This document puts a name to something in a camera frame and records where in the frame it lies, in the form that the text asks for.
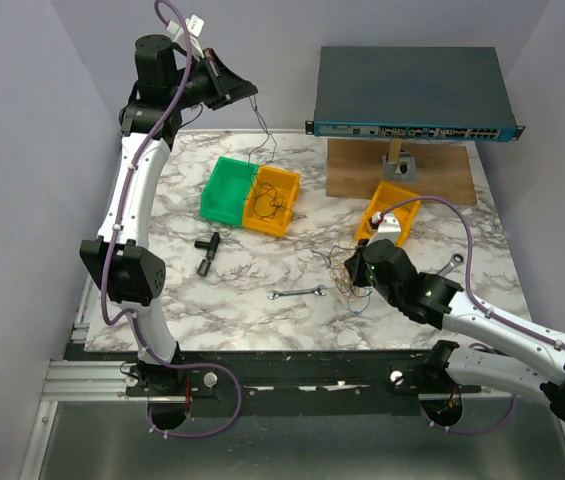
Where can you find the yellow bin beside green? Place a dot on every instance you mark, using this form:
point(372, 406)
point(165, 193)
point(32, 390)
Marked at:
point(269, 205)

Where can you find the yellow bin right side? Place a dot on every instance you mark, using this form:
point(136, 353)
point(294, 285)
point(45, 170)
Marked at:
point(385, 196)

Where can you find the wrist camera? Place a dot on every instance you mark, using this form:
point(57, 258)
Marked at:
point(194, 26)
point(385, 227)

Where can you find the ratchet ring wrench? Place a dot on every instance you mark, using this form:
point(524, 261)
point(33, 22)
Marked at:
point(456, 260)

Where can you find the grey stand bracket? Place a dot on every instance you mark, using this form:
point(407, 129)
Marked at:
point(398, 164)

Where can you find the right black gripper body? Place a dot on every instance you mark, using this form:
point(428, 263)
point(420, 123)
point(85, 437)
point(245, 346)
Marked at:
point(393, 294)

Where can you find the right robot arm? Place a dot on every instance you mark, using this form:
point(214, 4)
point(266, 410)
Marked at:
point(530, 358)

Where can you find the wooden board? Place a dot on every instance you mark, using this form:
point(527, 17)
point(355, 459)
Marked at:
point(355, 168)

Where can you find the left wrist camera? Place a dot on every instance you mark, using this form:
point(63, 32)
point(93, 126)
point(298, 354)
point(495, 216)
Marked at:
point(194, 26)

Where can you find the open-end silver wrench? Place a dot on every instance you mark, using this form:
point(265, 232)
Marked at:
point(318, 290)

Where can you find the green plastic bin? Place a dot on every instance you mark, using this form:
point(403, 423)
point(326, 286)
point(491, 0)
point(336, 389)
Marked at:
point(226, 191)

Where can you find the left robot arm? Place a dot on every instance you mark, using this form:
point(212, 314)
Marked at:
point(172, 75)

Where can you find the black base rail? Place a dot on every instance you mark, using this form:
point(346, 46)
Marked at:
point(220, 384)

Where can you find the aluminium frame rail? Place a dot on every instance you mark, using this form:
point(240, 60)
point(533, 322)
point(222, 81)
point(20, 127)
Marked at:
point(97, 255)

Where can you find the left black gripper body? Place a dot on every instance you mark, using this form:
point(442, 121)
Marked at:
point(197, 87)

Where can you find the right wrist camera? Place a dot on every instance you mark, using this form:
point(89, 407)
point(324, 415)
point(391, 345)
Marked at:
point(385, 227)

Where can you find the black T-shaped tool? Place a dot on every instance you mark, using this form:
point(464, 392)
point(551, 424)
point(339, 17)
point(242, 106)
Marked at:
point(210, 247)

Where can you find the network switch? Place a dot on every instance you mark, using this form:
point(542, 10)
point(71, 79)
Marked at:
point(411, 93)

